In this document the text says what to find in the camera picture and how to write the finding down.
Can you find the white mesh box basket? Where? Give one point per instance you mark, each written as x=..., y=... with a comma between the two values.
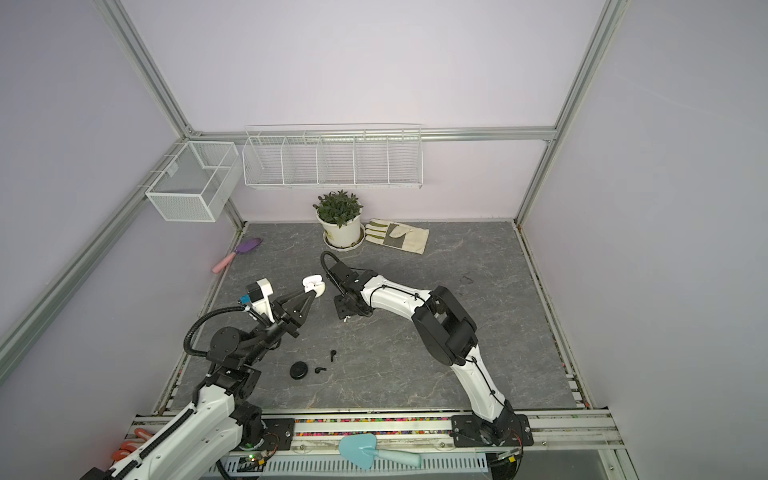
x=197, y=182

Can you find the beige gardening glove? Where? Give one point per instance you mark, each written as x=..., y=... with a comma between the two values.
x=397, y=235

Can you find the teal garden trowel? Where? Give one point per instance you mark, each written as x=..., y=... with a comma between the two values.
x=361, y=450

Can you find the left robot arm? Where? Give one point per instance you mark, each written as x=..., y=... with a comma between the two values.
x=219, y=418

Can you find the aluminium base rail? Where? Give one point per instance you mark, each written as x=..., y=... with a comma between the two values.
x=442, y=430

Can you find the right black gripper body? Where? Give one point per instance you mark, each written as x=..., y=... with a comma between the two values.
x=343, y=307

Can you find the white earbud charging case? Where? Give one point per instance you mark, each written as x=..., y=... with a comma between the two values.
x=314, y=284

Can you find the red white work glove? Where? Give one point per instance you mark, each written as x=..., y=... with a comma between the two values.
x=137, y=439

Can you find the purple pink brush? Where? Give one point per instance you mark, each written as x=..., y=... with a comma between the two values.
x=244, y=247

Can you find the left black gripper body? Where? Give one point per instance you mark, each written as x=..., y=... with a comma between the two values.
x=282, y=323

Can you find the long white wire basket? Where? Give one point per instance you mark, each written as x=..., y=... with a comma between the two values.
x=386, y=155

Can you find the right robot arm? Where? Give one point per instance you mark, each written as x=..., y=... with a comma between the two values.
x=448, y=333

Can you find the potted green plant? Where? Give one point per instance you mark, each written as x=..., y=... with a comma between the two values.
x=339, y=213

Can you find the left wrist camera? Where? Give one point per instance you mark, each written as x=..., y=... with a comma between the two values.
x=258, y=297

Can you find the black earbud charging case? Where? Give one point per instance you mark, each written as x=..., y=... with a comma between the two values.
x=299, y=370

